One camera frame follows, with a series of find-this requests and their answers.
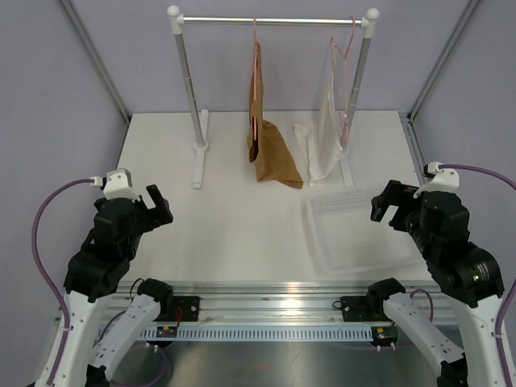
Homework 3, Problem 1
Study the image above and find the brown tank top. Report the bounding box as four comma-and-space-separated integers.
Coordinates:
247, 43, 303, 189

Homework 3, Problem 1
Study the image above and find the pink wire hanger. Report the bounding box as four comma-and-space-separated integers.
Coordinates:
330, 16, 357, 145
252, 18, 258, 142

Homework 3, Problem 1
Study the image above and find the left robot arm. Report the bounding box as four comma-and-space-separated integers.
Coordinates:
34, 185, 175, 386

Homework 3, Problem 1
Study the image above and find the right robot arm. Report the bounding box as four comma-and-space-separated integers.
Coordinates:
365, 180, 515, 386

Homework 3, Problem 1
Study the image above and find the white tank top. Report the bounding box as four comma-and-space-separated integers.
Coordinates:
293, 75, 343, 188

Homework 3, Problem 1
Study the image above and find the clear plastic tray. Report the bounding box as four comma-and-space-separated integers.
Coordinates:
303, 183, 420, 277

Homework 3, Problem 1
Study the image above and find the white clothes rack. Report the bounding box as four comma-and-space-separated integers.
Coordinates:
167, 6, 380, 189

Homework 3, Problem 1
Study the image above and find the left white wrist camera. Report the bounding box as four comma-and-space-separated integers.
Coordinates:
89, 168, 140, 202

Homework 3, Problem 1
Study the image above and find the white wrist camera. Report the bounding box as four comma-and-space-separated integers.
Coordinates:
413, 162, 460, 198
89, 168, 140, 202

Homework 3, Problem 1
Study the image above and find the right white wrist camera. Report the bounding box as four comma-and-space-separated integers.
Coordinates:
413, 162, 460, 198

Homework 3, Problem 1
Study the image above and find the aluminium rail base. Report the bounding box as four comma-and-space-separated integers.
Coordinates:
101, 280, 458, 327

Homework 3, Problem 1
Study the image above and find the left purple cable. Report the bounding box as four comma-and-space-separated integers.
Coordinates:
31, 179, 96, 384

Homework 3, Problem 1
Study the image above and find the white slotted cable duct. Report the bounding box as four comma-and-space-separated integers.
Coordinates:
140, 326, 372, 342

